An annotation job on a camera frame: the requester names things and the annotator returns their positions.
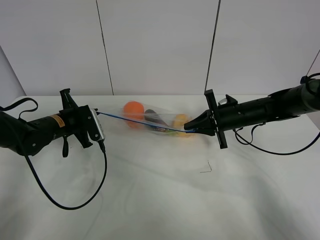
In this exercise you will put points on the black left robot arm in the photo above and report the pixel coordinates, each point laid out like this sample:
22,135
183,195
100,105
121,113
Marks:
29,137

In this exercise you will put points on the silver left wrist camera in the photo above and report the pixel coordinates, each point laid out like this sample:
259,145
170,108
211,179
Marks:
98,125

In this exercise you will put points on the yellow lemon fruit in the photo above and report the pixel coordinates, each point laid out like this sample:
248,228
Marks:
178,123

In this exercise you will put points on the orange fruit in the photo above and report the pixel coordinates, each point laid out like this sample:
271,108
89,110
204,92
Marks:
134,110

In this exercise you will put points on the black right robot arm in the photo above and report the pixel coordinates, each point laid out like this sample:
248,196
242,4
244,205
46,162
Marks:
228,114

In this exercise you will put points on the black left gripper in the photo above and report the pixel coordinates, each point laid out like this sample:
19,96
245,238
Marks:
72,118

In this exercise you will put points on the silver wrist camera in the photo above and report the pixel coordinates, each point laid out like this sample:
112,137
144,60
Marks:
98,125
227,101

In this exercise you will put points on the clear blue-zip plastic bag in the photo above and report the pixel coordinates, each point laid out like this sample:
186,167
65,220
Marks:
116,112

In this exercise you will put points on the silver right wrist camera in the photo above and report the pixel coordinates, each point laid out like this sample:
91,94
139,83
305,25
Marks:
227,101

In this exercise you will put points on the purple eggplant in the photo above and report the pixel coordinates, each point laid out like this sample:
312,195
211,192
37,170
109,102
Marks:
154,121

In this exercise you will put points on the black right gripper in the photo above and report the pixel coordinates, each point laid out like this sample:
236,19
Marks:
203,123

